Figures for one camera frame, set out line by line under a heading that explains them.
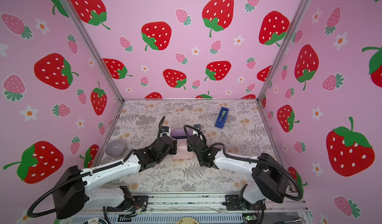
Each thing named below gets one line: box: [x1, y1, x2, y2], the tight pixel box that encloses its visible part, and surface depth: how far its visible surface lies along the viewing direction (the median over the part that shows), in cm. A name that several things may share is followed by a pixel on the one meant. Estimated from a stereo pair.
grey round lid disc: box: [104, 138, 125, 158], surface depth 90 cm
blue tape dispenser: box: [214, 106, 230, 129], surface depth 106 cm
